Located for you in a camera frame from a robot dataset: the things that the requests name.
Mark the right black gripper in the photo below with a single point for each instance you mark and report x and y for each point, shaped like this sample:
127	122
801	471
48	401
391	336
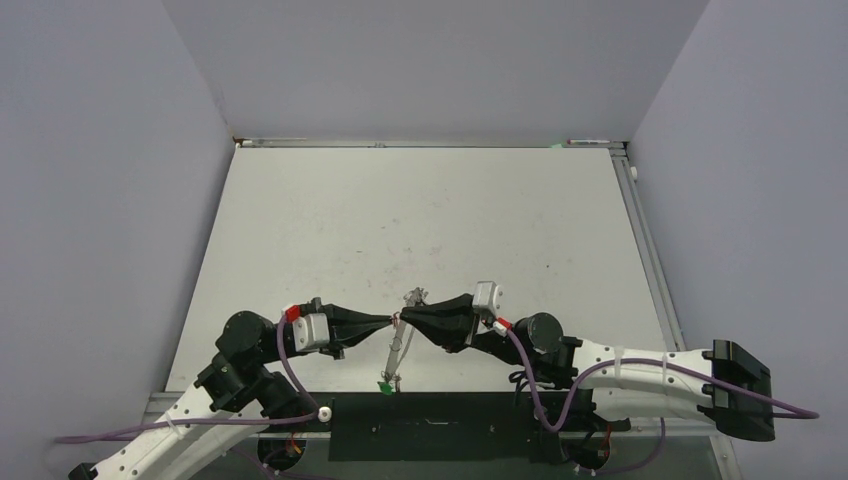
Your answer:
451	320

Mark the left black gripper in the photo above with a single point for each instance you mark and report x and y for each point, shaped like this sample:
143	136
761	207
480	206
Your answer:
347	326

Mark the large silver keyring plate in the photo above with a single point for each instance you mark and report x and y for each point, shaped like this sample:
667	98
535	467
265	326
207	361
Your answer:
401	341

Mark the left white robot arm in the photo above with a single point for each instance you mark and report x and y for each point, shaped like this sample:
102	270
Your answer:
248	387

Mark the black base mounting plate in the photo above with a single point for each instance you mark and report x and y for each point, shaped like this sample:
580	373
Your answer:
439	427

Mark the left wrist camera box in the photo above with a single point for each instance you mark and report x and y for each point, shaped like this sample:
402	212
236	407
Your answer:
304	332

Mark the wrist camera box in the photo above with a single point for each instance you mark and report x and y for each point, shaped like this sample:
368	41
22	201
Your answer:
486	306
304	332

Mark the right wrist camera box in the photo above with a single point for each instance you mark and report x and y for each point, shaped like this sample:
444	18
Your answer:
486	306

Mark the aluminium frame rail right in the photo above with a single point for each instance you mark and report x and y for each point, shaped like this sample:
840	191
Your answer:
657	283

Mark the aluminium frame rail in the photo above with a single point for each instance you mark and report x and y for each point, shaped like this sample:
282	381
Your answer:
657	283
465	143

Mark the aluminium frame rail back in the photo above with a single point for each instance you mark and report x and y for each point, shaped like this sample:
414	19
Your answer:
465	143

